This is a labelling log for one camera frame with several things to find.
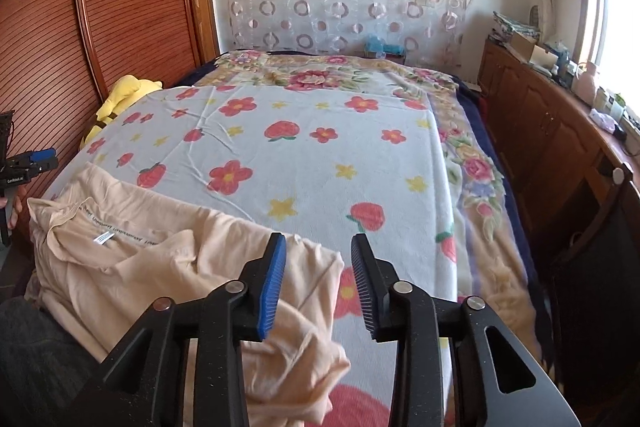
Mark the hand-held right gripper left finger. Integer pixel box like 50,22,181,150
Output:
82,232,288,427

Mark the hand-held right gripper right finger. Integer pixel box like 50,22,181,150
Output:
350,233,573,427

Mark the beige printed t-shirt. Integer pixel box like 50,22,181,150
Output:
22,163,351,427

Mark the person's left hand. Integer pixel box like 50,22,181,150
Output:
0,187,24,228

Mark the yellow plush toy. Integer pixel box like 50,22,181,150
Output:
80,74,163,150

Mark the white strawberry print sheet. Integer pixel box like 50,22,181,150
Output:
45,84,458,427

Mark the wooden slatted wardrobe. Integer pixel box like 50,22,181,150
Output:
0,0,221,202

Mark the person's dark clothed leg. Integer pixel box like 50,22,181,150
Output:
0,297,101,427

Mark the floral blanket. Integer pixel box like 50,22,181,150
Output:
192,49,551,358

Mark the dark chair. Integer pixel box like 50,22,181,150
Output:
550,162,640,408

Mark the blue box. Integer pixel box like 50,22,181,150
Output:
362,34,407,60

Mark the low wooden cabinet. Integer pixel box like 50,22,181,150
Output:
477,34,640,258

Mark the cardboard box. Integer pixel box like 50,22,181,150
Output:
510,32,556,65

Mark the white plastic bag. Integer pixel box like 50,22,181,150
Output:
589,108,618,130

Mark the white jug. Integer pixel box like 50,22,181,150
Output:
575,61,600,104

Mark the stack of folded cloths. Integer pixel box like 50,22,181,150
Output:
492,11,541,38

